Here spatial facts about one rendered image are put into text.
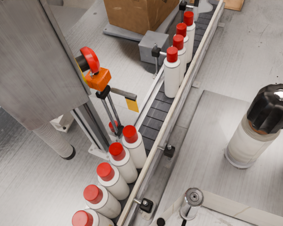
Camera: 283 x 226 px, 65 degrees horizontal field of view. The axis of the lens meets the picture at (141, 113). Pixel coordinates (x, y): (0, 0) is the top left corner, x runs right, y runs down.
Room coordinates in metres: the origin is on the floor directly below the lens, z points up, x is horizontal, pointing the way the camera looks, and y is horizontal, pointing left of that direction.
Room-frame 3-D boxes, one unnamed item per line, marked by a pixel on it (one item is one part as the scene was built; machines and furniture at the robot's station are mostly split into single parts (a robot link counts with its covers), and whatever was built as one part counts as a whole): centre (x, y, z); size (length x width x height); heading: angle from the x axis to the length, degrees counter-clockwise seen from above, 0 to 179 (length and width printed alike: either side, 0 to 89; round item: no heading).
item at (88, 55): (0.24, 0.06, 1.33); 0.04 x 0.03 x 0.04; 21
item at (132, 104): (0.32, 0.02, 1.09); 0.03 x 0.01 x 0.06; 56
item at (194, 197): (0.08, -0.07, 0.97); 0.05 x 0.05 x 0.19
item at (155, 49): (0.62, -0.12, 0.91); 0.07 x 0.03 x 0.16; 56
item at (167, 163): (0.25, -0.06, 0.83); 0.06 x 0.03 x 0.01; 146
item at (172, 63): (0.48, -0.12, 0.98); 0.05 x 0.05 x 0.20
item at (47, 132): (0.23, 0.18, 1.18); 0.04 x 0.04 x 0.21
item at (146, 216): (0.11, 0.04, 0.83); 0.06 x 0.03 x 0.01; 143
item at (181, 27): (0.58, -0.18, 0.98); 0.05 x 0.05 x 0.20
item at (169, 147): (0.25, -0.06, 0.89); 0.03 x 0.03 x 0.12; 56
